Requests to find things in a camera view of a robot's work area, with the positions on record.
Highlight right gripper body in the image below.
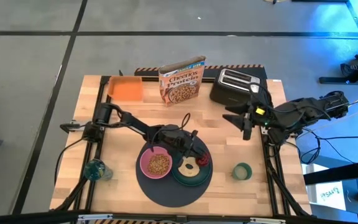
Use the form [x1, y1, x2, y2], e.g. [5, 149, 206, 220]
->
[249, 106, 278, 129]

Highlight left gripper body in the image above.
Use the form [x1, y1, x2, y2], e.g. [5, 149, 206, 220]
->
[163, 124, 195, 154]

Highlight bagel half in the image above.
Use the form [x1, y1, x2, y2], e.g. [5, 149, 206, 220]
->
[177, 156, 200, 178]

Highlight Cheerios cereal box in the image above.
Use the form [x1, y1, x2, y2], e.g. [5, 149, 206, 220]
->
[158, 55, 207, 108]

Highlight black chrome toaster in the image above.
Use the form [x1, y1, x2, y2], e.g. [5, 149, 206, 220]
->
[209, 68, 262, 106]

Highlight teal plate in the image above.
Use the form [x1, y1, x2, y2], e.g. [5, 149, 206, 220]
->
[170, 152, 213, 187]

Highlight brown cereal pieces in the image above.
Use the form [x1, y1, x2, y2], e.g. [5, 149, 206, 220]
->
[147, 154, 170, 175]

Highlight pink ribbed bowl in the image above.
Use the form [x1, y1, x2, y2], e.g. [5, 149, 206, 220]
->
[139, 146, 173, 180]

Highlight dark round placemat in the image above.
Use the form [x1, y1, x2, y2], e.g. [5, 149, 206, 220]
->
[135, 136, 214, 208]

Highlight green cup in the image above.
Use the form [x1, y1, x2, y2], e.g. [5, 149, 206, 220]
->
[231, 162, 253, 181]

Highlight orange plastic container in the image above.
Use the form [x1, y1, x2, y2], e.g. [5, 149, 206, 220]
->
[107, 75, 144, 102]

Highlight black hazard-striped mat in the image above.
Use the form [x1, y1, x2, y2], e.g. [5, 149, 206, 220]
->
[134, 64, 269, 82]
[94, 219, 180, 224]

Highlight black metal beam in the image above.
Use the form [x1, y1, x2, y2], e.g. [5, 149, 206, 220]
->
[303, 158, 358, 185]

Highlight teal glass tumbler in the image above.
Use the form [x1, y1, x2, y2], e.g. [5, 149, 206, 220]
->
[83, 159, 114, 182]

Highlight white labelled box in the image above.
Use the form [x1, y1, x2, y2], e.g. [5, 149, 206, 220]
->
[306, 180, 347, 211]

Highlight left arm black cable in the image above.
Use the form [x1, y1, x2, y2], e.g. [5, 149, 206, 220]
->
[149, 112, 192, 141]

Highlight white cable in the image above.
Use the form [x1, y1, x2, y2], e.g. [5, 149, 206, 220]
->
[320, 93, 358, 131]

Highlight silver frame bracket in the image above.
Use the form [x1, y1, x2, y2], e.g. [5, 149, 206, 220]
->
[77, 213, 114, 221]
[249, 217, 287, 224]

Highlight black aluminium table frame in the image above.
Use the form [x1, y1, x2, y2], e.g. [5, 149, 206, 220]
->
[0, 75, 358, 224]

